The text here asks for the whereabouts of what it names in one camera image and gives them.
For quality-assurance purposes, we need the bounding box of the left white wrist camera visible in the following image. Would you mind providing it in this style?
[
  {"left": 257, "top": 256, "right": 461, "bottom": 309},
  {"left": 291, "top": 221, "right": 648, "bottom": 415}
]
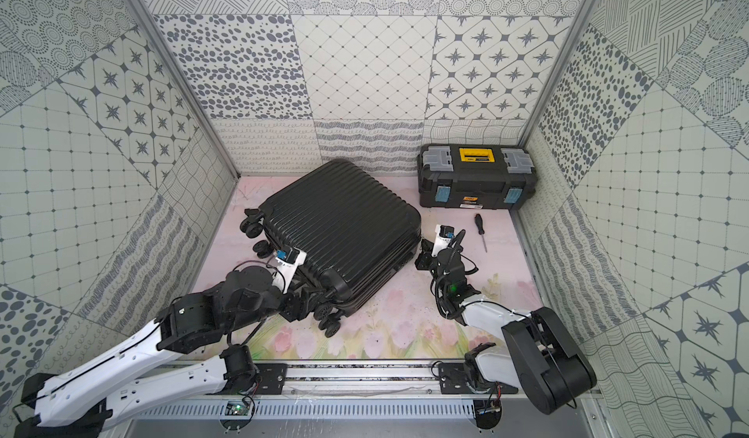
[{"left": 273, "top": 248, "right": 307, "bottom": 293}]

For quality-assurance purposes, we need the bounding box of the black toolbox yellow label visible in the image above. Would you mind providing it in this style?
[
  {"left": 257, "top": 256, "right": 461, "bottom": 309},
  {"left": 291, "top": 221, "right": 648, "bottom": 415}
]
[{"left": 417, "top": 144, "right": 538, "bottom": 210}]

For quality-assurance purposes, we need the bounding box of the black ribbed hard-shell suitcase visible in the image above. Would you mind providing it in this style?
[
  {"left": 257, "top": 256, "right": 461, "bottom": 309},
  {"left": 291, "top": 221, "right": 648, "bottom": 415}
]
[{"left": 240, "top": 159, "right": 421, "bottom": 338}]

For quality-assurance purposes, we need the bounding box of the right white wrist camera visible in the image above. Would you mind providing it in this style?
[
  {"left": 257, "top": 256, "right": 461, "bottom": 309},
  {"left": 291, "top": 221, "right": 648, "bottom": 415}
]
[{"left": 431, "top": 225, "right": 456, "bottom": 257}]

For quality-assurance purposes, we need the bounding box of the black handle screwdriver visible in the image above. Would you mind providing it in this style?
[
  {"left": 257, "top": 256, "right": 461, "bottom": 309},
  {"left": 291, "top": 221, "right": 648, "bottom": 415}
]
[{"left": 474, "top": 214, "right": 488, "bottom": 252}]

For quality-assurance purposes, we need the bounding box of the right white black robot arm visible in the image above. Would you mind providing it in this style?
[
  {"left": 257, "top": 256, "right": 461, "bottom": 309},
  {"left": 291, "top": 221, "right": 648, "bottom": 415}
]
[{"left": 415, "top": 246, "right": 598, "bottom": 415}]

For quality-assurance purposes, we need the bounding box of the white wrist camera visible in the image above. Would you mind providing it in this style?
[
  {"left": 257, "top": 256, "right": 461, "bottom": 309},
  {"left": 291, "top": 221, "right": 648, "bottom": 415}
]
[
  {"left": 273, "top": 248, "right": 307, "bottom": 293},
  {"left": 431, "top": 225, "right": 456, "bottom": 257}
]

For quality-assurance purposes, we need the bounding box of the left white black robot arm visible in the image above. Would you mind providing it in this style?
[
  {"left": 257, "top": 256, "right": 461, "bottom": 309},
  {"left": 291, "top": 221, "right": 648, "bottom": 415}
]
[{"left": 15, "top": 264, "right": 334, "bottom": 437}]

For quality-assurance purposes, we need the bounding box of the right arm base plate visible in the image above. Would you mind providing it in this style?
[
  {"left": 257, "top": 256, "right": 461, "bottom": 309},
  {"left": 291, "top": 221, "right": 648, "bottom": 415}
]
[{"left": 429, "top": 360, "right": 520, "bottom": 395}]

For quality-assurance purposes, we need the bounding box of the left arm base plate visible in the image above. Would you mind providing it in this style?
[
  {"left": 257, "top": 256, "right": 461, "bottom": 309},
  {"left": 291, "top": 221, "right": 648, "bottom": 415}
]
[{"left": 214, "top": 363, "right": 289, "bottom": 395}]

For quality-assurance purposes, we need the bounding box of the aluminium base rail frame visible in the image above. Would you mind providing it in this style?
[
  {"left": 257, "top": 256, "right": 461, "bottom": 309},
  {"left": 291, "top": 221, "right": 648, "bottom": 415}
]
[{"left": 125, "top": 358, "right": 604, "bottom": 401}]

